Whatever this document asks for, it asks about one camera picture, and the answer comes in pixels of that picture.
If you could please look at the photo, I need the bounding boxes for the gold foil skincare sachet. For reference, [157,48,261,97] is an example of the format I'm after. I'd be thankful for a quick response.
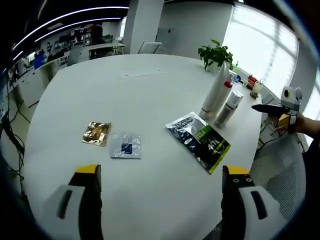
[81,121,112,147]

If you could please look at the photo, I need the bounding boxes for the person's right hand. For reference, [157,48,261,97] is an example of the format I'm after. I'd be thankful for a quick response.
[274,114,309,135]

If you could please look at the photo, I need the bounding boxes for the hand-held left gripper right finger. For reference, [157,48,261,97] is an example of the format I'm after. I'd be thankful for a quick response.
[220,164,281,240]

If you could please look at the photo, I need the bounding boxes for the large red-collared skincare bottle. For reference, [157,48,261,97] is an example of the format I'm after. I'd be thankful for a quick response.
[219,71,238,111]

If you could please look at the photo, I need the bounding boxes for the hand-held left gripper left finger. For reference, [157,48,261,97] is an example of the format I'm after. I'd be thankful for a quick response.
[41,164,104,240]

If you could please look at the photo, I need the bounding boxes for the white skincare tube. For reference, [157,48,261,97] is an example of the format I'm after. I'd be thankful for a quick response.
[198,62,233,120]

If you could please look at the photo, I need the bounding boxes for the thin ceiling light strip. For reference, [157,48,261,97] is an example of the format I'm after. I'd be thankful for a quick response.
[34,17,126,43]
[11,6,130,49]

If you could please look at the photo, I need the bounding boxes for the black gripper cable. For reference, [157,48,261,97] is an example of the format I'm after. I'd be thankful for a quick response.
[257,133,280,152]

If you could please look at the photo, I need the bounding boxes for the small white skincare bottle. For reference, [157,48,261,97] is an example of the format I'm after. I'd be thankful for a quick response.
[213,91,245,129]

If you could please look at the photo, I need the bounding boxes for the blue box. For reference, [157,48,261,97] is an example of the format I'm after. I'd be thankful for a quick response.
[33,55,48,70]

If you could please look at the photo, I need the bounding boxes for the dark green-edged skincare sachet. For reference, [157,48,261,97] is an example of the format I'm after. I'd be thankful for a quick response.
[165,111,231,175]

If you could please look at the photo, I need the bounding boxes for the black floor cables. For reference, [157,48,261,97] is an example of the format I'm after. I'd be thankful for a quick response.
[0,94,26,181]

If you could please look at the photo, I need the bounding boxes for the white framed office chair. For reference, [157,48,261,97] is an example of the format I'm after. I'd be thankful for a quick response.
[138,41,163,55]

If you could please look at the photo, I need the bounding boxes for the cream bottle with straw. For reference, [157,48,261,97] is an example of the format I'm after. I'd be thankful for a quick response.
[250,79,264,99]

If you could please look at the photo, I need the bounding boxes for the grey mesh office chair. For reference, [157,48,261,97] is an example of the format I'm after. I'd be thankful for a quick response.
[249,138,308,218]

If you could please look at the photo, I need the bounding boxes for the silver skincare sachet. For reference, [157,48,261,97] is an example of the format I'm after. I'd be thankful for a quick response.
[109,131,142,160]

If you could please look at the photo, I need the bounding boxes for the potted green plant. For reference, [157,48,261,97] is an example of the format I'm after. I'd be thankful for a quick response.
[197,38,234,74]

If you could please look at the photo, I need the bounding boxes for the white power strip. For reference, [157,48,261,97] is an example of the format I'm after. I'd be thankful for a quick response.
[119,70,171,80]

